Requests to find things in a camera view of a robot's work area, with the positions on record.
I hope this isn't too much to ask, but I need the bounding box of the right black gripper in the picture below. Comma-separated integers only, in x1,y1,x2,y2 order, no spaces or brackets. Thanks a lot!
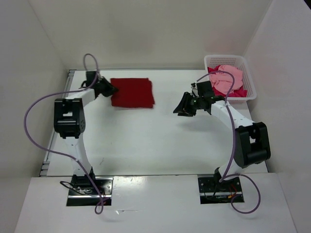
173,91,204,117

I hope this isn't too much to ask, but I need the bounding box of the dark red t-shirt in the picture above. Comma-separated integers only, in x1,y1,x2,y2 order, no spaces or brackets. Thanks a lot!
110,78,155,109

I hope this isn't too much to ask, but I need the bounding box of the pink t-shirt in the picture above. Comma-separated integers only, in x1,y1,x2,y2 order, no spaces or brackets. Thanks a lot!
209,64,244,96

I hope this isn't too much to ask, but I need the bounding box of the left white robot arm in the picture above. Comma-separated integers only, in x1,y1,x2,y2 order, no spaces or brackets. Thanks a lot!
53,71,118,194

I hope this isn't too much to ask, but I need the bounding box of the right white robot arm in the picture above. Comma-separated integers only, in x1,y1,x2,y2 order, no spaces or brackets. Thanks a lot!
173,81,271,191

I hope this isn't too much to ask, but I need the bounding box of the magenta t-shirt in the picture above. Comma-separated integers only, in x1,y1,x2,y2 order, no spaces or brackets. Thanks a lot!
207,66,248,98

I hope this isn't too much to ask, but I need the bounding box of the white plastic basket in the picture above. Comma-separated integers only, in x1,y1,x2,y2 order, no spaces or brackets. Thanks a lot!
204,54,257,102

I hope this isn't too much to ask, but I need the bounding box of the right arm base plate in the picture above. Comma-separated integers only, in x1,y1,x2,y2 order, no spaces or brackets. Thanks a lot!
197,174,244,204

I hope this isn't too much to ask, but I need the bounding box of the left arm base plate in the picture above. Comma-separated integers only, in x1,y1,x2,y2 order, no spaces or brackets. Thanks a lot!
60,177,113,206

